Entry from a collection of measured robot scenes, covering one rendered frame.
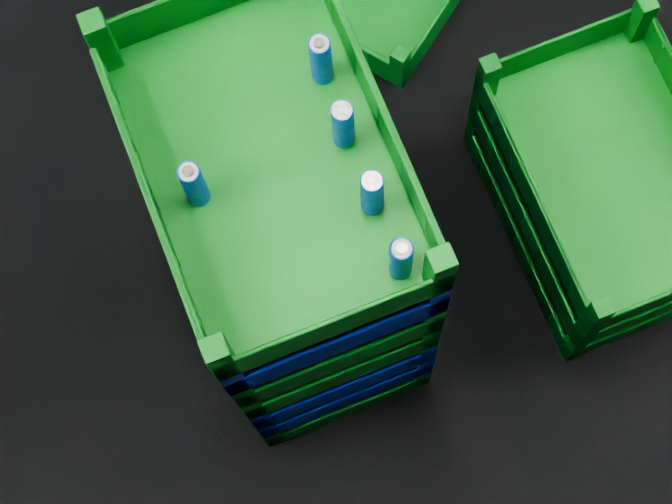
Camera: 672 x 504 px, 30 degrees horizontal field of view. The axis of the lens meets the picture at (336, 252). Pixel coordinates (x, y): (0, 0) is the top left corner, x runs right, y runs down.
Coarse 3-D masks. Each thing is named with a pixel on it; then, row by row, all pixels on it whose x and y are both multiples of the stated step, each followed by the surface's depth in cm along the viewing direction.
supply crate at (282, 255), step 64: (192, 0) 103; (256, 0) 106; (320, 0) 106; (128, 64) 105; (192, 64) 105; (256, 64) 105; (128, 128) 103; (192, 128) 104; (256, 128) 104; (320, 128) 103; (384, 128) 100; (256, 192) 102; (320, 192) 102; (384, 192) 102; (192, 256) 101; (256, 256) 101; (320, 256) 101; (384, 256) 100; (448, 256) 92; (192, 320) 94; (256, 320) 99; (320, 320) 99
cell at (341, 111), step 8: (336, 104) 97; (344, 104) 97; (336, 112) 97; (344, 112) 97; (352, 112) 97; (336, 120) 97; (344, 120) 97; (352, 120) 98; (336, 128) 98; (344, 128) 98; (352, 128) 99; (336, 136) 100; (344, 136) 100; (352, 136) 101; (336, 144) 102; (344, 144) 102; (352, 144) 103
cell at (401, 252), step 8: (400, 240) 94; (408, 240) 94; (392, 248) 94; (400, 248) 94; (408, 248) 94; (392, 256) 94; (400, 256) 94; (408, 256) 94; (392, 264) 96; (400, 264) 95; (408, 264) 96; (392, 272) 99; (400, 272) 97; (408, 272) 98
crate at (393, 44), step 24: (360, 0) 159; (384, 0) 159; (408, 0) 158; (432, 0) 158; (456, 0) 156; (360, 24) 158; (384, 24) 158; (408, 24) 158; (432, 24) 152; (384, 48) 157; (408, 48) 157; (384, 72) 154; (408, 72) 154
